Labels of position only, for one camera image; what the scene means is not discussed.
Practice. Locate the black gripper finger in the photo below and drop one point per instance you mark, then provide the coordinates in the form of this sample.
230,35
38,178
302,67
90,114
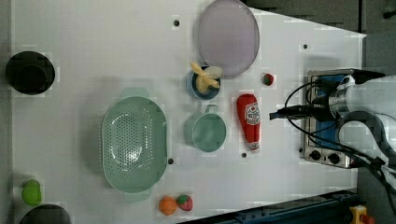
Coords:
283,113

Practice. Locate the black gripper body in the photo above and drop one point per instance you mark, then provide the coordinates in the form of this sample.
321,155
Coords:
319,110

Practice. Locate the red ketchup bottle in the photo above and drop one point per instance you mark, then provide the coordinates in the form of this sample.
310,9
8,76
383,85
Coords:
249,116

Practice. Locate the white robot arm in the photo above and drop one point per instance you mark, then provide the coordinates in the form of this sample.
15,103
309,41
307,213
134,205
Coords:
350,100

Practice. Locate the green oval strainer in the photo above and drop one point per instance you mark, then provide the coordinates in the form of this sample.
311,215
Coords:
134,145

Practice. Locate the black toaster oven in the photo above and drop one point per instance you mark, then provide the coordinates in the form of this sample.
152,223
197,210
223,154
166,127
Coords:
322,142

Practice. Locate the small red toy fruit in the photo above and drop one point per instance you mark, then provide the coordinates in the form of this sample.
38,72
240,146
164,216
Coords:
268,79

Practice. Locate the peeled toy banana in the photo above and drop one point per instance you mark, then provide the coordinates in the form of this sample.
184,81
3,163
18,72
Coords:
206,78

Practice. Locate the lavender oval plate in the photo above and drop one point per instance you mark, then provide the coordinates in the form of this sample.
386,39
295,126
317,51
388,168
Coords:
228,36

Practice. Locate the blue bowl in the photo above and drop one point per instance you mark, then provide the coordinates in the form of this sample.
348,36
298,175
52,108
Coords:
191,87

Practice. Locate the red toy strawberry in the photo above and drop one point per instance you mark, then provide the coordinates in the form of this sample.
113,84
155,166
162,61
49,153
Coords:
184,202

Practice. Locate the orange toy fruit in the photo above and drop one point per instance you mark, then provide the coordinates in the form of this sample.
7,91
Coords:
167,205

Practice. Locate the black round stand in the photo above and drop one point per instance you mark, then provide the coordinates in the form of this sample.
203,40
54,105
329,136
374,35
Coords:
30,72

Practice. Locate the black cylindrical cup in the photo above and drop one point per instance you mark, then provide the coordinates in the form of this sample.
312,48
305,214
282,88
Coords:
47,214

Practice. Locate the green toy pear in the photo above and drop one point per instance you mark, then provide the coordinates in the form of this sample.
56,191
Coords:
31,192

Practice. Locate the green cup with handle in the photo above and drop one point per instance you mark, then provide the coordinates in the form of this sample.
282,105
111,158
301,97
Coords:
205,131

